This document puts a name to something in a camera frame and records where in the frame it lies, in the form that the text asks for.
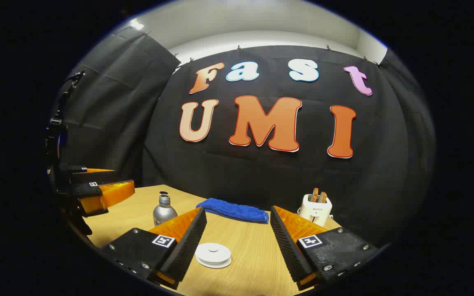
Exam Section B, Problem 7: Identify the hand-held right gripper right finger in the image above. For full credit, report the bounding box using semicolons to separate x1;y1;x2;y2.
270;206;380;290

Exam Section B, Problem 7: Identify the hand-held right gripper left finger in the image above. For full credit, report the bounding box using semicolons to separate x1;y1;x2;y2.
101;207;207;290

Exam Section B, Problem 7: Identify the white teacup lid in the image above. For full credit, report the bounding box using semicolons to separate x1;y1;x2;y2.
196;243;231;264

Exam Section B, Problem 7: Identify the silver water bottle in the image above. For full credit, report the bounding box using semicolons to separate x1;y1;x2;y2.
153;194;178;227

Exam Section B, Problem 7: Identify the white toaster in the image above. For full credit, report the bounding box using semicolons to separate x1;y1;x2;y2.
297;194;333;227

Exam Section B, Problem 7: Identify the blue towel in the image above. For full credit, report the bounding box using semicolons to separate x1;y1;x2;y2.
196;198;270;224

